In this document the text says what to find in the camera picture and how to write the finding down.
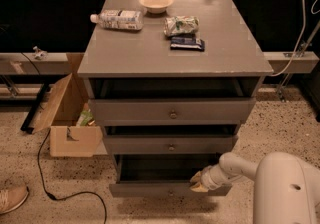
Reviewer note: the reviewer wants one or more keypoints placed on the black metal stand leg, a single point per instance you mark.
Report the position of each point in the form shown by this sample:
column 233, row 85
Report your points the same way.
column 25, row 127

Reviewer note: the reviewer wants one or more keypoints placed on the grey drawer cabinet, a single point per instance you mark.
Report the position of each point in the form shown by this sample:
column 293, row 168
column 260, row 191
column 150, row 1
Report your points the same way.
column 141, row 65

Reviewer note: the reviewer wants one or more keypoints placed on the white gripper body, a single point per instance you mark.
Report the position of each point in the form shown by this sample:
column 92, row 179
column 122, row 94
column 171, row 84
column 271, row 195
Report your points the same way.
column 207, row 178

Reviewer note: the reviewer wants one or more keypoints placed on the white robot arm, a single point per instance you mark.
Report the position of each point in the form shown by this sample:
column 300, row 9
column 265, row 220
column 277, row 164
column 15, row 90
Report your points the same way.
column 286, row 188

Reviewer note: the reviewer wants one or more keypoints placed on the dark blue snack packet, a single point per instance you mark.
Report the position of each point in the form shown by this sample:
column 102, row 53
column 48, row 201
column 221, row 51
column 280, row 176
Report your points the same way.
column 187, row 43

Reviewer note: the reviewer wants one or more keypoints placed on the green packet in box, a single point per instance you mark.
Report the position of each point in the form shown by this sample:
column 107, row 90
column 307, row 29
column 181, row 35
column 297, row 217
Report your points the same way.
column 84, row 118

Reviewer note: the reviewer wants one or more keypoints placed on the grey drawer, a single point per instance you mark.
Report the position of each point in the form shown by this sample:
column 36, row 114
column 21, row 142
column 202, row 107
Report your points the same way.
column 142, row 112
column 169, row 145
column 161, row 175

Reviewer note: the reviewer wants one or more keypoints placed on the open cardboard box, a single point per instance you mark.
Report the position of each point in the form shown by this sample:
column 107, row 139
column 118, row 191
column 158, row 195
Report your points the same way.
column 67, row 101

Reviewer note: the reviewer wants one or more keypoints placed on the grey middle drawer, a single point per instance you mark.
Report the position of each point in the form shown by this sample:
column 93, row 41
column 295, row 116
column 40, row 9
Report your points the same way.
column 169, row 145

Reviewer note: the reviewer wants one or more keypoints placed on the grey top drawer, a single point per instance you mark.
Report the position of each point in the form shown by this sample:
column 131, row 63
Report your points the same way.
column 142, row 112

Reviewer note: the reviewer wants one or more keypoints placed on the beige sneaker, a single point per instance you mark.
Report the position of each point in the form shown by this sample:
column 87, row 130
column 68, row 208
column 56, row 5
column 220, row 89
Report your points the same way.
column 12, row 198

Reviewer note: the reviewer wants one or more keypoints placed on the clear plastic water bottle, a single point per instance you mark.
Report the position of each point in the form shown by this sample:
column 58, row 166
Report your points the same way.
column 119, row 19

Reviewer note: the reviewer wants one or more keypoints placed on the grey bottom drawer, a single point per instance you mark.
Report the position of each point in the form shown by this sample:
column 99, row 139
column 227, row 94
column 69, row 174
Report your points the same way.
column 161, row 175

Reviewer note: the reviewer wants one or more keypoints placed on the small clear plastic object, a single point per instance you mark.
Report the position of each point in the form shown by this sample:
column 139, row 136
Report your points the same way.
column 39, row 54

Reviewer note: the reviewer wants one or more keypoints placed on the white ceramic bowl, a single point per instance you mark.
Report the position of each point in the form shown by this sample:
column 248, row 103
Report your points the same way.
column 156, row 6

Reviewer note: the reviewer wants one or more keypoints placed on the green white snack bag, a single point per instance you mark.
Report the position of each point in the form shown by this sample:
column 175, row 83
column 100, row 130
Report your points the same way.
column 178, row 25

